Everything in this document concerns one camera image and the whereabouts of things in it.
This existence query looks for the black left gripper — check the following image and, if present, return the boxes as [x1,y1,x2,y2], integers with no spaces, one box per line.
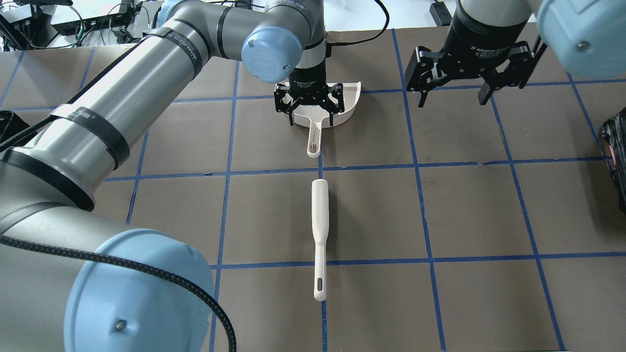
[273,66,344,126]

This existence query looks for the black bagged trash bin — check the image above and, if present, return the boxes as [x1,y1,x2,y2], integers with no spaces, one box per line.
[0,110,38,147]

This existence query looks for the white hand brush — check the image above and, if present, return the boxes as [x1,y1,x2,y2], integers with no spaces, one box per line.
[311,179,330,302]

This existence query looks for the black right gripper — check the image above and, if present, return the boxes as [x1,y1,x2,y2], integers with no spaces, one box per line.
[405,10,534,109]

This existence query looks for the white plastic dustpan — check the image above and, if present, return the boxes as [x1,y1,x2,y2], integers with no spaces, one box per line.
[293,82,362,158]

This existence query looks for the black braided cable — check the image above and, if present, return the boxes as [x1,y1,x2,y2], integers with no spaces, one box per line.
[0,235,238,352]

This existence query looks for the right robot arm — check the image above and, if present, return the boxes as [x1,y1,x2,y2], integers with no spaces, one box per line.
[404,0,626,107]

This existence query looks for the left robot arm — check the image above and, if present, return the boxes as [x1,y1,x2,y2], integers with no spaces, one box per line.
[1,0,326,352]

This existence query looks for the black bin at edge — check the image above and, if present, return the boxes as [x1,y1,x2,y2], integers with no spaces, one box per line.
[600,108,626,213]

